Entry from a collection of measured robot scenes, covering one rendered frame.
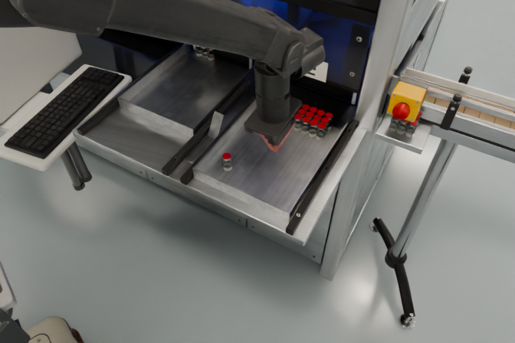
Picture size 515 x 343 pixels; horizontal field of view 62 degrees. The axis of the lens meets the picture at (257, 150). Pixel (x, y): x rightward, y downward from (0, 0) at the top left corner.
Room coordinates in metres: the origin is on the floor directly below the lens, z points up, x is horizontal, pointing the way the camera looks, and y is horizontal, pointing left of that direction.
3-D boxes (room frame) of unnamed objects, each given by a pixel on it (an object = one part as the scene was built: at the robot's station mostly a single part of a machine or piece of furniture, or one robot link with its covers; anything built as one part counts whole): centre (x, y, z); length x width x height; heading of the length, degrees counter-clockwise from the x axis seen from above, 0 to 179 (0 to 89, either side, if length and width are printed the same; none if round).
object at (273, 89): (0.56, -0.03, 1.27); 0.07 x 0.06 x 0.07; 134
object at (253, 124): (0.56, -0.03, 1.21); 0.10 x 0.07 x 0.07; 150
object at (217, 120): (0.78, 0.14, 0.91); 0.14 x 0.03 x 0.06; 149
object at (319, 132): (0.84, -0.10, 0.90); 0.18 x 0.02 x 0.05; 60
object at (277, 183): (0.75, -0.04, 0.90); 0.34 x 0.26 x 0.04; 150
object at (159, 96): (1.01, 0.20, 0.90); 0.34 x 0.26 x 0.04; 150
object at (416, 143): (0.85, -0.41, 0.87); 0.14 x 0.13 x 0.02; 150
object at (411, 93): (0.82, -0.37, 0.99); 0.08 x 0.07 x 0.07; 150
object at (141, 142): (0.87, 0.08, 0.87); 0.70 x 0.48 x 0.02; 60
